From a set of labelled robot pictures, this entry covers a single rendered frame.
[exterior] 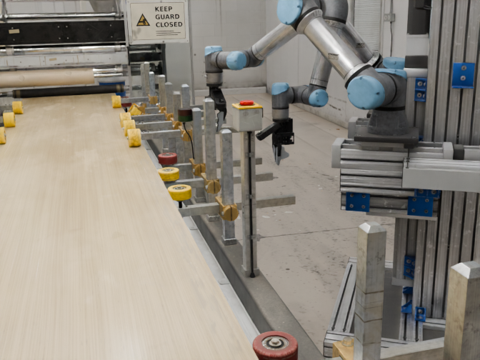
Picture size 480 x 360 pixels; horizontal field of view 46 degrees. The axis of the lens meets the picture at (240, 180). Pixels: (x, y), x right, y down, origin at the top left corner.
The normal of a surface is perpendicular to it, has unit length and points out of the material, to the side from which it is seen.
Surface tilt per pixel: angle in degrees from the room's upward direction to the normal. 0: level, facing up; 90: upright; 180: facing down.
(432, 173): 90
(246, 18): 90
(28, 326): 0
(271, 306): 0
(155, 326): 0
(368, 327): 90
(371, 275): 90
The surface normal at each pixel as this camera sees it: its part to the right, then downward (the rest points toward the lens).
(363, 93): -0.58, 0.33
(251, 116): 0.27, 0.26
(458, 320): -0.96, 0.10
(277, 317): -0.02, -0.96
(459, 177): -0.29, 0.27
